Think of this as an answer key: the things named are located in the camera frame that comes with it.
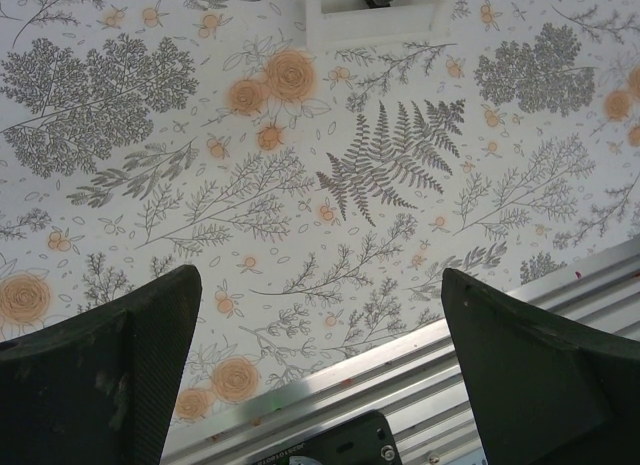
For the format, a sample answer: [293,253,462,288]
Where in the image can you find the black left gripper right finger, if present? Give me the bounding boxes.
[442,267,640,465]

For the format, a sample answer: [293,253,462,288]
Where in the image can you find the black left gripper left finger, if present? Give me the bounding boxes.
[0,264,203,465]

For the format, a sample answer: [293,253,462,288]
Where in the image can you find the white plastic bin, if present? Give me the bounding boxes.
[298,0,461,50]

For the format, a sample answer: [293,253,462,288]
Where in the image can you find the black mounting plate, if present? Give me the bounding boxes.
[245,410,401,465]

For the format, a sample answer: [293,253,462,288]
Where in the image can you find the floral patterned tablecloth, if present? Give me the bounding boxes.
[0,0,640,436]

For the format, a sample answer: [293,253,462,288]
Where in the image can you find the aluminium extrusion rail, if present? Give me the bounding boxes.
[160,237,640,465]

